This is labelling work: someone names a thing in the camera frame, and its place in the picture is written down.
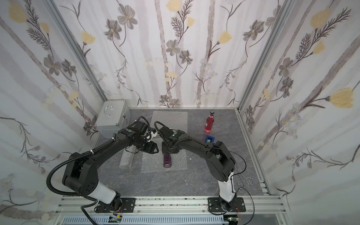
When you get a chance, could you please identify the metal tongs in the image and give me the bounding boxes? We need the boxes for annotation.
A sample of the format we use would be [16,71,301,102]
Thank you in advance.
[235,166,254,188]

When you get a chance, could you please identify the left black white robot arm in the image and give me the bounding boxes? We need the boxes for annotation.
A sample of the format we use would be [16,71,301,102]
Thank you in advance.
[62,121,159,208]

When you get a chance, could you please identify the grey metal case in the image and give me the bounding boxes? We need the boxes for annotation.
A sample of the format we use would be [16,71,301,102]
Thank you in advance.
[95,100,131,139]

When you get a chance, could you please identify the single bubble wrap sheet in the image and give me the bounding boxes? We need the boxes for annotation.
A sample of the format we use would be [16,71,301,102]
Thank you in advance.
[119,146,136,170]

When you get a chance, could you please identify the blue tape dispenser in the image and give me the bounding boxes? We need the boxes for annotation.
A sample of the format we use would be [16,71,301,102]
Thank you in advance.
[204,136,215,143]

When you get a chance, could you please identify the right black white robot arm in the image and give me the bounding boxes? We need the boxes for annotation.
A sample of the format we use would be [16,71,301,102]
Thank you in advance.
[154,121,237,209]

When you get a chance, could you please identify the pink red bottle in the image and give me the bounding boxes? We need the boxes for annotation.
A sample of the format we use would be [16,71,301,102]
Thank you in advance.
[204,111,215,133]

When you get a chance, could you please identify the dark purple bottle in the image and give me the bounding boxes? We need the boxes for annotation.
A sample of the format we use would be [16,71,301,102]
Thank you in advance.
[163,153,172,168]

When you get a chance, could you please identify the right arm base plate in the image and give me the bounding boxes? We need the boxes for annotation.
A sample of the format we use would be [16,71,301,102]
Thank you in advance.
[207,197,246,213]

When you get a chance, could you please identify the bubble wrap sheet stack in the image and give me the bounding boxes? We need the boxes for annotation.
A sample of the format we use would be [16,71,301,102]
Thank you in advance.
[151,111,188,133]

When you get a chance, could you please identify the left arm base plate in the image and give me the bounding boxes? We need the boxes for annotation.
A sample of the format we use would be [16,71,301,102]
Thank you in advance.
[94,197,136,213]

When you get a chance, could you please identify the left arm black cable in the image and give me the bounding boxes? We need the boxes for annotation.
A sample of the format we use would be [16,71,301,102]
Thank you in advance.
[45,137,116,225]

